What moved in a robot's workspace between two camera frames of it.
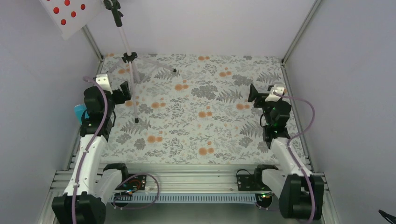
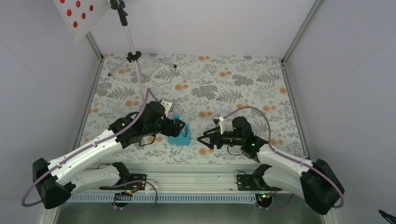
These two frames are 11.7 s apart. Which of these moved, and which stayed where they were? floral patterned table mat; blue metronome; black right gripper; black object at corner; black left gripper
Moved: blue metronome; black left gripper; black right gripper
Stayed: black object at corner; floral patterned table mat
